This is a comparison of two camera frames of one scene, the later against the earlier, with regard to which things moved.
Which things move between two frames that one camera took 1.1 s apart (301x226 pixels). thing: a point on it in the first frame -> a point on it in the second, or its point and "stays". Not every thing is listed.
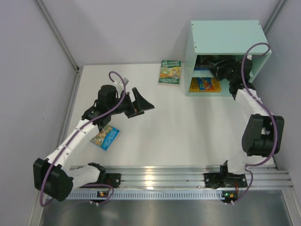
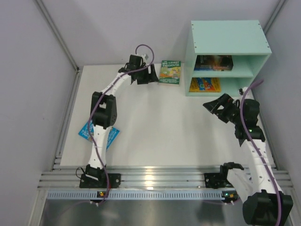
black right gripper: x=217 y=68 -> x=224 y=111
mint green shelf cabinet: x=225 y=41 stays
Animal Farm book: x=201 y=68 stays
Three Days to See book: x=205 y=62 stays
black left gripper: x=131 y=106 -> x=143 y=76
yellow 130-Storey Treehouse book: x=204 y=84 stays
